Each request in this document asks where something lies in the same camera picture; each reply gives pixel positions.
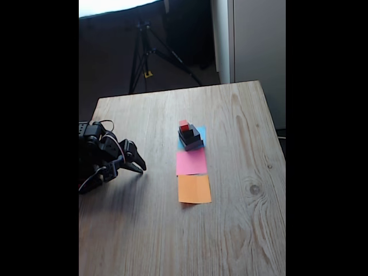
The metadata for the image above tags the orange paper sheet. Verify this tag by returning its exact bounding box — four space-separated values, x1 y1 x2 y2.
178 174 212 205

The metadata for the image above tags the pink paper sheet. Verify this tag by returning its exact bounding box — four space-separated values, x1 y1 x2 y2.
175 148 208 177

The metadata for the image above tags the black tripod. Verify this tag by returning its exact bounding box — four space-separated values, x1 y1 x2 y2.
128 17 204 94

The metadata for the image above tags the medium dark foam block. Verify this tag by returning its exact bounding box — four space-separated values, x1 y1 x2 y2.
177 126 201 146

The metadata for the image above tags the black cable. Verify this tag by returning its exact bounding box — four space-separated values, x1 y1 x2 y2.
79 166 106 191

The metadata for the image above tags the white cabinet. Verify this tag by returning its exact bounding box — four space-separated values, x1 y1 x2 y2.
211 0 286 130

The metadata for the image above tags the blue paper sheet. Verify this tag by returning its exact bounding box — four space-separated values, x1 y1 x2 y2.
177 125 207 150

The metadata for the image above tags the red and black table clamp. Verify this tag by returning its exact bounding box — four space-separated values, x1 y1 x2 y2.
79 180 104 195

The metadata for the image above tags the large grey foam block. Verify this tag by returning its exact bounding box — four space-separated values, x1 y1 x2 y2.
181 140 205 152

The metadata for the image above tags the small black foam block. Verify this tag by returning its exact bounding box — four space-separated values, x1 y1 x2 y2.
179 125 195 138

